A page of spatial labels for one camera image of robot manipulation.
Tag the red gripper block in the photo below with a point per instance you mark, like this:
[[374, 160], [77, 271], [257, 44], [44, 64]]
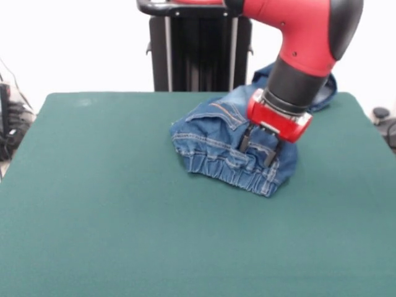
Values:
[[272, 120]]

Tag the black electronics box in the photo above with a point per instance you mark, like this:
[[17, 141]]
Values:
[[4, 105]]

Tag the dark green table cloth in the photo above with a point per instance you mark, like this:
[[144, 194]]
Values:
[[123, 241]]

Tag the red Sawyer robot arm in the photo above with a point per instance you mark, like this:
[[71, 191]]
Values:
[[309, 40]]

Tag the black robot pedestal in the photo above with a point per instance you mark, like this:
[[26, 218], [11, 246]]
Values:
[[198, 46]]

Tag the blue denim jeans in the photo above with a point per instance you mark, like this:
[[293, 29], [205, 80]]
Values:
[[216, 148]]

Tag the black office chair base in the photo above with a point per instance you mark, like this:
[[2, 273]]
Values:
[[385, 122]]

